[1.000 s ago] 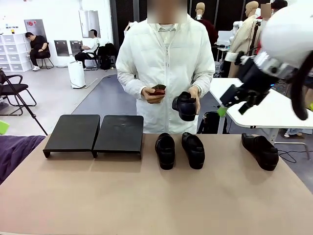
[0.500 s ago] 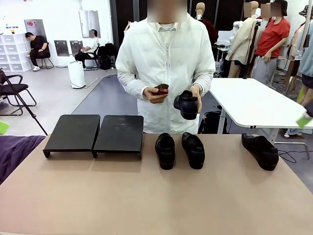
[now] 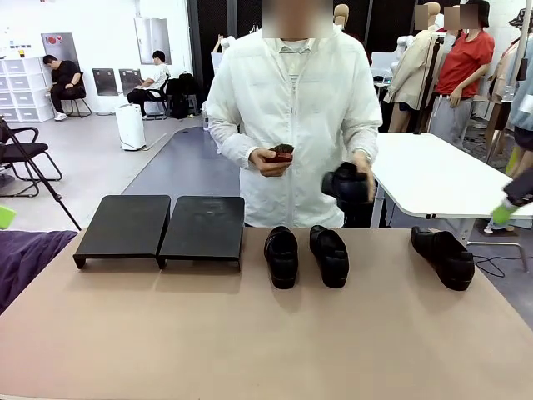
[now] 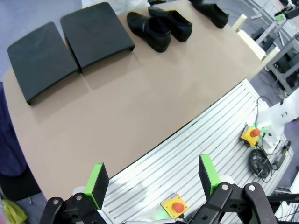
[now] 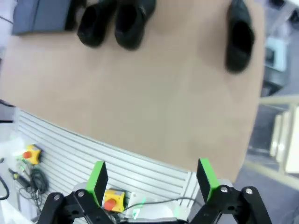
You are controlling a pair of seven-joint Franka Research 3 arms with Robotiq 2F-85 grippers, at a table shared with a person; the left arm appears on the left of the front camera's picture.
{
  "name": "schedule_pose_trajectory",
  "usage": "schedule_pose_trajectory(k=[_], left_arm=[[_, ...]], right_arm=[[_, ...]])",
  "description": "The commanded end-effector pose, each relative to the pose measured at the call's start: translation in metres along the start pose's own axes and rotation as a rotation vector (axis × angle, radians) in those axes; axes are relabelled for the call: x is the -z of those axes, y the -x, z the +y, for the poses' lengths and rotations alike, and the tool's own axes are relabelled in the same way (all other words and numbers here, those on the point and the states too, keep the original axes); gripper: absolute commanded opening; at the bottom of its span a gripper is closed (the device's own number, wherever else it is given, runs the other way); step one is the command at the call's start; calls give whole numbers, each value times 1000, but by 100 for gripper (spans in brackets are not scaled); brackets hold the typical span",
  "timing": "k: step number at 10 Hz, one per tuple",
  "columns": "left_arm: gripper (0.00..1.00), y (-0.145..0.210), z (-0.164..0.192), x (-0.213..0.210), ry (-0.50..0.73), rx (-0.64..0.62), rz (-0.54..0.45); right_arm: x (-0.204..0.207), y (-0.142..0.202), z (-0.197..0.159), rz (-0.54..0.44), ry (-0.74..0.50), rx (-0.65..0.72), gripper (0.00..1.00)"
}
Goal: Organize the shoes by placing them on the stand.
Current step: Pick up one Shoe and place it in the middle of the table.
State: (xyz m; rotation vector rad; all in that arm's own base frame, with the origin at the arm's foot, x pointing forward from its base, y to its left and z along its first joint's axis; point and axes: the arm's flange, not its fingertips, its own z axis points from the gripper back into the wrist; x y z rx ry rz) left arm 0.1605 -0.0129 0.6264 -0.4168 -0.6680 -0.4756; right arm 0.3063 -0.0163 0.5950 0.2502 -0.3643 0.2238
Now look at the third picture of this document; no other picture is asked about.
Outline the black leather loafer shoe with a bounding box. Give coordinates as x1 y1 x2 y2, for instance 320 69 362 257
411 226 476 292
321 161 376 209
309 224 350 289
263 225 300 290

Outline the person's left forearm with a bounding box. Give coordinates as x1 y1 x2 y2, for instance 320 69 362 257
343 120 383 158

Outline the black backpack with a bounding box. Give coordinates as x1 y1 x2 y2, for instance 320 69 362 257
166 71 201 120

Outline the black metal shoe stand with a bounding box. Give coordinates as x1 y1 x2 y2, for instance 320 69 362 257
72 194 172 271
156 196 246 273

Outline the seated person in black shirt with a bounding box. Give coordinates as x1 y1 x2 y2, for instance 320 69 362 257
42 54 87 122

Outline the dark red small case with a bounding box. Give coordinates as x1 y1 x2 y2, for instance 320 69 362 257
267 142 295 166

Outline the white storage drawer unit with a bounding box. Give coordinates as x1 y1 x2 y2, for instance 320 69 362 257
0 56 55 124

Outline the black camera tripod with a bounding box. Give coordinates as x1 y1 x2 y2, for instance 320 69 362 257
0 116 82 231

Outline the mannequin in beige coat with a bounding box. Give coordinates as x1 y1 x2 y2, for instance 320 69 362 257
382 2 445 134

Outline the grey wall cabinet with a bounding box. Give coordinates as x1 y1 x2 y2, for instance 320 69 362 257
133 17 172 66

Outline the black office chair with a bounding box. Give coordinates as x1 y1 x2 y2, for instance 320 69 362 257
0 127 63 198

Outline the person's left hand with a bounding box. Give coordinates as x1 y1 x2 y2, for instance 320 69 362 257
351 148 378 201

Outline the person's right forearm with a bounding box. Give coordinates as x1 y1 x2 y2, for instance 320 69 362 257
207 120 262 170

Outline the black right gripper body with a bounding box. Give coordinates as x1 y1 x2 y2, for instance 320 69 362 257
502 168 533 208

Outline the bare beige mannequin head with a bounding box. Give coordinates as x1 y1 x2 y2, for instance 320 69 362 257
332 3 351 33

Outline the black tripod pole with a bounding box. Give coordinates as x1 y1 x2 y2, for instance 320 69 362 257
414 35 445 137

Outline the seated person in white shirt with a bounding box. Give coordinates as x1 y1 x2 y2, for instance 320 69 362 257
127 49 172 120

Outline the white air purifier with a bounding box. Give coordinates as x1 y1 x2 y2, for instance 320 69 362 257
115 103 147 152

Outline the person in white jacket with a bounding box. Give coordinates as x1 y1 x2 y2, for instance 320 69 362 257
206 0 384 229

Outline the white desk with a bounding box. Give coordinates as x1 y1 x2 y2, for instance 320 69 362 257
370 132 533 274

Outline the mannequin in denim jacket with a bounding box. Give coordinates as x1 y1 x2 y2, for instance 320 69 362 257
506 53 533 180

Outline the person's right hand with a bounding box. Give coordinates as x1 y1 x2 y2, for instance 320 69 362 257
248 147 289 178

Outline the purple cloth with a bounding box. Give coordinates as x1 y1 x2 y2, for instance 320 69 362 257
0 229 79 316

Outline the grey fire equipment cabinet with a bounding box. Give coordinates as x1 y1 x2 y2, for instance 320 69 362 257
40 32 80 70

